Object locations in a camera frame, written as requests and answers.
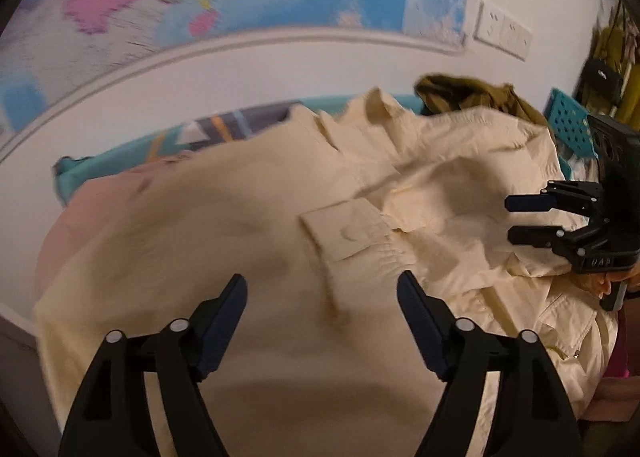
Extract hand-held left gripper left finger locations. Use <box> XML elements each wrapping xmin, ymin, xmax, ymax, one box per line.
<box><xmin>59</xmin><ymin>273</ymin><xmax>249</xmax><ymax>457</ymax></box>

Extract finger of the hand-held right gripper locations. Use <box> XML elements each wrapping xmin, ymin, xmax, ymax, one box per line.
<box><xmin>505</xmin><ymin>180</ymin><xmax>608</xmax><ymax>220</ymax></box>
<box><xmin>507</xmin><ymin>222</ymin><xmax>608</xmax><ymax>259</ymax></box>

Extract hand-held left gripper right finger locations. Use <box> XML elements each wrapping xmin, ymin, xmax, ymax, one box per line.
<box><xmin>396</xmin><ymin>270</ymin><xmax>583</xmax><ymax>457</ymax></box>

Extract cream jacket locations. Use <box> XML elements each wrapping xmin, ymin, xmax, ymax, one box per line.
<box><xmin>32</xmin><ymin>87</ymin><xmax>621</xmax><ymax>457</ymax></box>

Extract person's right forearm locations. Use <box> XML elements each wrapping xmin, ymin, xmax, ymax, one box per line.
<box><xmin>587</xmin><ymin>309</ymin><xmax>640</xmax><ymax>423</ymax></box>

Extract hanging yellow-green clothes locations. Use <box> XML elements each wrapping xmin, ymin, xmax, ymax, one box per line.
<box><xmin>592</xmin><ymin>2</ymin><xmax>640</xmax><ymax>128</ymax></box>

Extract person's right hand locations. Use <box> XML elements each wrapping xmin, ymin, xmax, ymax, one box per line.
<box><xmin>575</xmin><ymin>267</ymin><xmax>640</xmax><ymax>300</ymax></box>

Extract teal perforated plastic basket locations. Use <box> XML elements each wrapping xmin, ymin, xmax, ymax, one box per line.
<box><xmin>542</xmin><ymin>88</ymin><xmax>601</xmax><ymax>163</ymax></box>

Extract olive green garment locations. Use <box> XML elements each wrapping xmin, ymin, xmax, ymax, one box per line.
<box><xmin>414</xmin><ymin>73</ymin><xmax>548</xmax><ymax>127</ymax></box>

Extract black hanging bag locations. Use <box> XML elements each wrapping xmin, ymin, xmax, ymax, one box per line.
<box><xmin>575</xmin><ymin>57</ymin><xmax>626</xmax><ymax>103</ymax></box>

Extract pale pink cloth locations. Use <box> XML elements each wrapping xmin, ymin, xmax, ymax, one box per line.
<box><xmin>35</xmin><ymin>152</ymin><xmax>201</xmax><ymax>298</ymax></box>

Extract teal patterned bed blanket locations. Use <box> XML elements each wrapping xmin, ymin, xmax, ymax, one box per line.
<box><xmin>52</xmin><ymin>94</ymin><xmax>426</xmax><ymax>208</ymax></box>

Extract person's olive pants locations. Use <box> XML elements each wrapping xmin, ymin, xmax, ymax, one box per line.
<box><xmin>580</xmin><ymin>417</ymin><xmax>640</xmax><ymax>457</ymax></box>

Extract white wall socket panel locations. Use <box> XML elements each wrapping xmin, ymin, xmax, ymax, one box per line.
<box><xmin>472</xmin><ymin>0</ymin><xmax>533</xmax><ymax>60</ymax></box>

